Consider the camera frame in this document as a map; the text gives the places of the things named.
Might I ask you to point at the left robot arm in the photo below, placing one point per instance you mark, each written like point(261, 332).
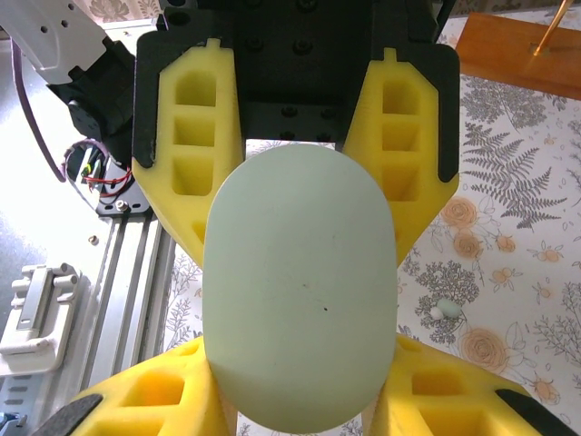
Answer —
point(45, 36)

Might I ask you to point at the blue clip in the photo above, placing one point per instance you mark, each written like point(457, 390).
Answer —
point(10, 420)

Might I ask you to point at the floral patterned tablecloth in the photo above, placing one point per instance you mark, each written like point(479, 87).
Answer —
point(522, 272)

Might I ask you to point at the white plastic clamp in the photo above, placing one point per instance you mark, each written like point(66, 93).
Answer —
point(41, 313)

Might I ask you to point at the mint green earbud charging case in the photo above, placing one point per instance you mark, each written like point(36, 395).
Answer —
point(297, 281)

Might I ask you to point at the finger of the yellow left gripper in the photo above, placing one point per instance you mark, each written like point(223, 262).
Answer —
point(426, 200)
point(168, 181)

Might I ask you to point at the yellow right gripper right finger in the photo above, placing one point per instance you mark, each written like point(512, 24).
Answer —
point(454, 399)

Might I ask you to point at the grey metal sheet panel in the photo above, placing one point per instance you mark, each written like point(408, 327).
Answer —
point(27, 204)

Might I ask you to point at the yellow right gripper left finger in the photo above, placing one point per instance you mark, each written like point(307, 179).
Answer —
point(136, 399)

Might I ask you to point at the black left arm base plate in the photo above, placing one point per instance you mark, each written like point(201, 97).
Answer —
point(120, 206)

